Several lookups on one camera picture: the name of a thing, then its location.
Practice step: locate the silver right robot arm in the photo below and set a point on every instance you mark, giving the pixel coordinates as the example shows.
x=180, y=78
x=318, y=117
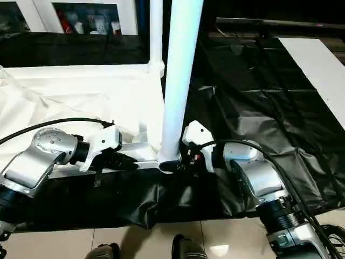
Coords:
x=264, y=178

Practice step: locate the black work mat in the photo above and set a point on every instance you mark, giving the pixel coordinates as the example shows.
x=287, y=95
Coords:
x=256, y=108

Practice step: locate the white glass door cabinet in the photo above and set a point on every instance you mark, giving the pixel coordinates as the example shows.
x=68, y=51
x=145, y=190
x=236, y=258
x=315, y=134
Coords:
x=40, y=13

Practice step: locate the white blue patterned container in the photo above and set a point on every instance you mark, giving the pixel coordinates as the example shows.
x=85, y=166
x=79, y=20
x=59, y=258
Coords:
x=99, y=25

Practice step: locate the red bottle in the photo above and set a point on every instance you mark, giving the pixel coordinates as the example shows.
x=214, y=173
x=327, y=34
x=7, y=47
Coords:
x=66, y=24

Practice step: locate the white plastic table top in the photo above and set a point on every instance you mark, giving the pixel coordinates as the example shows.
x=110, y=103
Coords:
x=67, y=94

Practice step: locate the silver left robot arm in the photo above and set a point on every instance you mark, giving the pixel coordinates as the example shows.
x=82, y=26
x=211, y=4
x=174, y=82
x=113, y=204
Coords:
x=40, y=162

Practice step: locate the dark left robot foot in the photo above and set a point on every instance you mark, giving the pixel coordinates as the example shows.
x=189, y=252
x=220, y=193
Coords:
x=105, y=251

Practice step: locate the white flat board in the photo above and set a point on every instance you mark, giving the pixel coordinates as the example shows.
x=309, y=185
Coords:
x=318, y=70

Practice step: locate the white mug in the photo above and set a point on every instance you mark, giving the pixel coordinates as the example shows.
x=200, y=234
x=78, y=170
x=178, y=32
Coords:
x=78, y=28
x=116, y=27

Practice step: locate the dark metal bar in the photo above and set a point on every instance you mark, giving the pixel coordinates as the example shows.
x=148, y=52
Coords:
x=283, y=23

